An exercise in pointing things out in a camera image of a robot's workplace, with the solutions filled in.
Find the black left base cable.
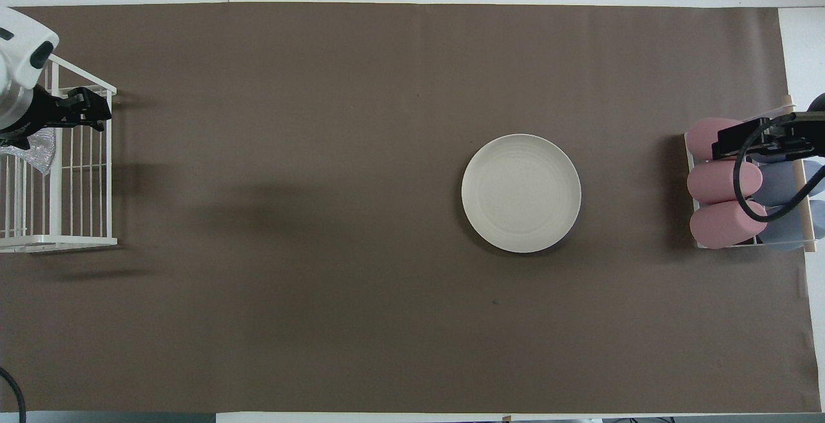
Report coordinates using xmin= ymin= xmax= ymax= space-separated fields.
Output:
xmin=0 ymin=366 xmax=26 ymax=423

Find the blue plastic cup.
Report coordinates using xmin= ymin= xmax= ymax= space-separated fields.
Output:
xmin=761 ymin=162 xmax=825 ymax=208
xmin=761 ymin=202 xmax=825 ymax=251

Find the white wire dish rack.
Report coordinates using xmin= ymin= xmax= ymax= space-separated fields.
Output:
xmin=0 ymin=54 xmax=118 ymax=254

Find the brown table mat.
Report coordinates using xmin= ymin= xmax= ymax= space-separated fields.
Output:
xmin=0 ymin=2 xmax=818 ymax=414

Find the pink plastic cup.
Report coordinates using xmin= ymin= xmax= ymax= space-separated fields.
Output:
xmin=690 ymin=201 xmax=769 ymax=250
xmin=685 ymin=118 xmax=748 ymax=161
xmin=687 ymin=160 xmax=763 ymax=204

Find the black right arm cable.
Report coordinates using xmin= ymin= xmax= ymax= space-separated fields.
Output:
xmin=735 ymin=117 xmax=825 ymax=222

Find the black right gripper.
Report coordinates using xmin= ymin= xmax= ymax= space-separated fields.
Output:
xmin=711 ymin=93 xmax=825 ymax=162

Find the cream round plate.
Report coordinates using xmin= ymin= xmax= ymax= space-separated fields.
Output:
xmin=461 ymin=133 xmax=582 ymax=254

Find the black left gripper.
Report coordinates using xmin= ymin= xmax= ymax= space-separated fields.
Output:
xmin=0 ymin=84 xmax=113 ymax=150

